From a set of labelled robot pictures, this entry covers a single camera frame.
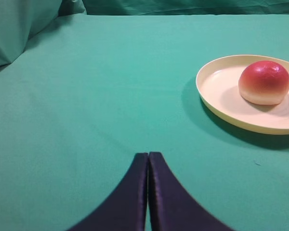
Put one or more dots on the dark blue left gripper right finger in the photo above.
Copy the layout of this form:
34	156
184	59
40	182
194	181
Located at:
171	207

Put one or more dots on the pale yellow plastic plate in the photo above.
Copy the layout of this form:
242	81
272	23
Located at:
217	84

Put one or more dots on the round glossy bread bun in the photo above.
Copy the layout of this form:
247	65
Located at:
264	83

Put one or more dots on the green cloth table cover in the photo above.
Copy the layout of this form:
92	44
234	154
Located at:
91	91

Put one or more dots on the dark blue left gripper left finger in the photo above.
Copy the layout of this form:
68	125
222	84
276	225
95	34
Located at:
125	208

